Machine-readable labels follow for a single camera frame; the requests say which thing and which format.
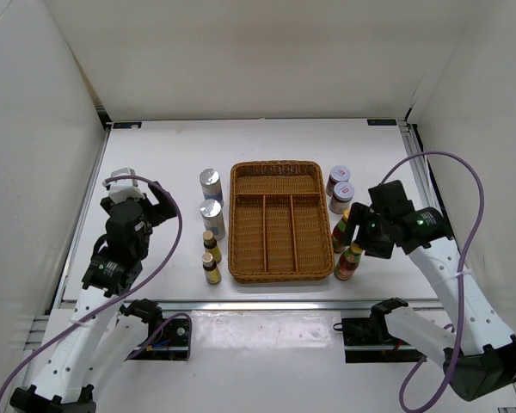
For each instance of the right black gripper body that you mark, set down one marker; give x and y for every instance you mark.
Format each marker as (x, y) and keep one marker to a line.
(379, 243)

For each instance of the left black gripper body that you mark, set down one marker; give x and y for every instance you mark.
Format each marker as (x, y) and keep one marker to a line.
(147, 212)

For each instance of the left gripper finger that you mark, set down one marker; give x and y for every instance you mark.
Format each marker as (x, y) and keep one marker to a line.
(158, 192)
(164, 213)

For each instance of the white lid jar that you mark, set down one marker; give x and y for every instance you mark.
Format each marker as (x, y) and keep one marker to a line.
(338, 173)
(342, 196)

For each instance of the red sauce bottle yellow cap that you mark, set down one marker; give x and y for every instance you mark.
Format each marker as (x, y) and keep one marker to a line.
(348, 262)

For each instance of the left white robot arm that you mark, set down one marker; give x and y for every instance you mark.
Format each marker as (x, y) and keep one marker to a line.
(104, 330)

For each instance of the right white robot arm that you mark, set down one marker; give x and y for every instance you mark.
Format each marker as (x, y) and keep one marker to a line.
(479, 356)

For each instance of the silver cap shaker near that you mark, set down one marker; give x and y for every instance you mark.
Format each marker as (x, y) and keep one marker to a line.
(211, 212)

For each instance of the silver cap shaker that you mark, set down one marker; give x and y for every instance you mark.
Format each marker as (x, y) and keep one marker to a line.
(211, 212)
(210, 183)

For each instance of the silver cap shaker far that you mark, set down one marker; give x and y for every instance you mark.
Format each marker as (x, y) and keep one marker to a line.
(210, 183)

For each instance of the small amber bottle far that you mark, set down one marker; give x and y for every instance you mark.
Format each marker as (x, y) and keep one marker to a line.
(211, 245)

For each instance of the small amber bottle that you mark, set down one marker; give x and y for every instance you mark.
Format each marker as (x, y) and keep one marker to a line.
(210, 268)
(211, 245)

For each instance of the small amber bottle near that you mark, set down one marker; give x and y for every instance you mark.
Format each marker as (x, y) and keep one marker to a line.
(210, 268)

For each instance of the brown wicker divided basket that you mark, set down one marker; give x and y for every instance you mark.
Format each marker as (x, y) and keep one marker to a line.
(279, 227)

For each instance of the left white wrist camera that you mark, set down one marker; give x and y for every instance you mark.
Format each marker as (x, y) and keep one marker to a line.
(122, 190)

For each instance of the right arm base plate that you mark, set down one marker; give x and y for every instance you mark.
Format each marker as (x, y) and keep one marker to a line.
(362, 345)

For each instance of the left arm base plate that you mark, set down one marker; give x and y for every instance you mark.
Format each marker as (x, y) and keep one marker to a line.
(171, 340)

